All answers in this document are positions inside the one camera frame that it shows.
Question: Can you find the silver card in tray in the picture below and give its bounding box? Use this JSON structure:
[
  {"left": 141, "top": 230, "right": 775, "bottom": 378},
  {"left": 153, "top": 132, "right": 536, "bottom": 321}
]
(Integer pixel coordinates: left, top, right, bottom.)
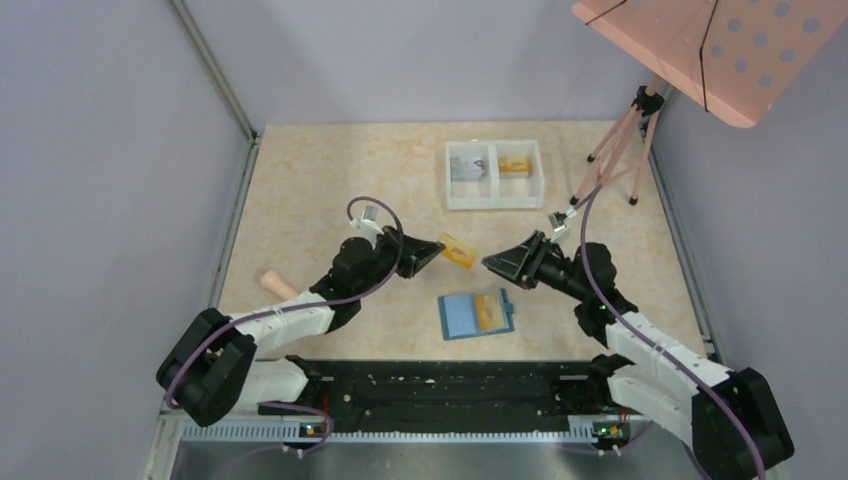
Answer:
[{"left": 449, "top": 156, "right": 487, "bottom": 182}]

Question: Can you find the pink tripod stand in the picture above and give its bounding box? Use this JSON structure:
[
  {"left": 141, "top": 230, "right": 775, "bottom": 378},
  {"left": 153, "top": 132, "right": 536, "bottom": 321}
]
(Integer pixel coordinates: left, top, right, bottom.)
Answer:
[{"left": 570, "top": 74, "right": 665, "bottom": 209}]

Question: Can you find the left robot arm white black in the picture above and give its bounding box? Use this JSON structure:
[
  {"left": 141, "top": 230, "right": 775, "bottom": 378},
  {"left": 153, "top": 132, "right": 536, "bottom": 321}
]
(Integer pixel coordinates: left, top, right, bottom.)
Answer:
[{"left": 155, "top": 226, "right": 446, "bottom": 427}]

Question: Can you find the beige wooden peg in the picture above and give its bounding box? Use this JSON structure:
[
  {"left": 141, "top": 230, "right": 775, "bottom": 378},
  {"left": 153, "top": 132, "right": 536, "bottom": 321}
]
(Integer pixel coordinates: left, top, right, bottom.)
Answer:
[{"left": 258, "top": 269, "right": 299, "bottom": 301}]

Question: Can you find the teal card holder wallet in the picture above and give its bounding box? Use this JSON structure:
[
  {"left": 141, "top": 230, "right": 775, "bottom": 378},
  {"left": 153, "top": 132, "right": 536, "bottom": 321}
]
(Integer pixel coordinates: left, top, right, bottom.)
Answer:
[{"left": 438, "top": 288, "right": 515, "bottom": 341}]

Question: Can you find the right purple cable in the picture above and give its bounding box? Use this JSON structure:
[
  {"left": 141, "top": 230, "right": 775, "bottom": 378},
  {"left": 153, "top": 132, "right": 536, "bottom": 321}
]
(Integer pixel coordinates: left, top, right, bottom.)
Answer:
[{"left": 564, "top": 184, "right": 770, "bottom": 480}]

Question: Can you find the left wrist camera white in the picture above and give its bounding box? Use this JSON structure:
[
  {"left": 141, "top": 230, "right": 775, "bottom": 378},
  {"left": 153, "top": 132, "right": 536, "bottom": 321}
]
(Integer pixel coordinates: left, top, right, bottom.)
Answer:
[{"left": 350, "top": 205, "right": 382, "bottom": 234}]

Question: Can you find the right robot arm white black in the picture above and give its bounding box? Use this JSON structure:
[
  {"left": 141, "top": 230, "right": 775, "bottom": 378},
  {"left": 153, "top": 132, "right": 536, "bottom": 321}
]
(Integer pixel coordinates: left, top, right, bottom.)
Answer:
[{"left": 482, "top": 231, "right": 795, "bottom": 479}]

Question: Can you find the gold card in tray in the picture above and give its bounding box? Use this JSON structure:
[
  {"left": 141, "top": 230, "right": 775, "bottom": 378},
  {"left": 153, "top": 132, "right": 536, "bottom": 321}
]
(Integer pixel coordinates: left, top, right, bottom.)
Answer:
[{"left": 498, "top": 155, "right": 533, "bottom": 178}]

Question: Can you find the pink perforated board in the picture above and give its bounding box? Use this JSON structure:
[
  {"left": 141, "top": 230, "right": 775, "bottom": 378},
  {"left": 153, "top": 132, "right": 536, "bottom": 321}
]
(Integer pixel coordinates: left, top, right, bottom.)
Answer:
[{"left": 572, "top": 0, "right": 847, "bottom": 128}]

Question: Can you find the purple cable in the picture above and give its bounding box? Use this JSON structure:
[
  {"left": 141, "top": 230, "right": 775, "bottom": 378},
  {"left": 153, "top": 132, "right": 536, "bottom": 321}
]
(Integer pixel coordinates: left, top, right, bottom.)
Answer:
[
  {"left": 164, "top": 195, "right": 404, "bottom": 439},
  {"left": 564, "top": 184, "right": 770, "bottom": 480}
]

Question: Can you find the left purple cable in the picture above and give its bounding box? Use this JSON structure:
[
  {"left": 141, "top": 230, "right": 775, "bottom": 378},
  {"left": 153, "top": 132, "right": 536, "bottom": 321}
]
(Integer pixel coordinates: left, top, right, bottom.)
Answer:
[{"left": 164, "top": 195, "right": 404, "bottom": 439}]

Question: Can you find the white two-compartment tray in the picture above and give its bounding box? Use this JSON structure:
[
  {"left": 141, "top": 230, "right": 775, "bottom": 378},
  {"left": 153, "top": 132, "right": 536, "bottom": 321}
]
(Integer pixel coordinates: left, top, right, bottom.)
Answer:
[{"left": 444, "top": 139, "right": 545, "bottom": 210}]

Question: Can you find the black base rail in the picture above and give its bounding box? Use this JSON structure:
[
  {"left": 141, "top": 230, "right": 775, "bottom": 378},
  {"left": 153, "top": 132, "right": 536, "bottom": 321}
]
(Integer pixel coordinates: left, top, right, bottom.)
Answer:
[{"left": 290, "top": 356, "right": 636, "bottom": 436}]

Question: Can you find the grey slotted cable duct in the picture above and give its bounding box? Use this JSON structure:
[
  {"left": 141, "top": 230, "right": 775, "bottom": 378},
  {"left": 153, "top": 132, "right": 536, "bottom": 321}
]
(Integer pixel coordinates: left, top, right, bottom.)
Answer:
[{"left": 181, "top": 420, "right": 628, "bottom": 444}]

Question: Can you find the aluminium frame post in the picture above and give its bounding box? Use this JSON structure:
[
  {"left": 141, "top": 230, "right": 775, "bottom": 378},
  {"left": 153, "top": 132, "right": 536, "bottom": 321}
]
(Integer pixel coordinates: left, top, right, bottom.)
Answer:
[{"left": 165, "top": 0, "right": 259, "bottom": 143}]

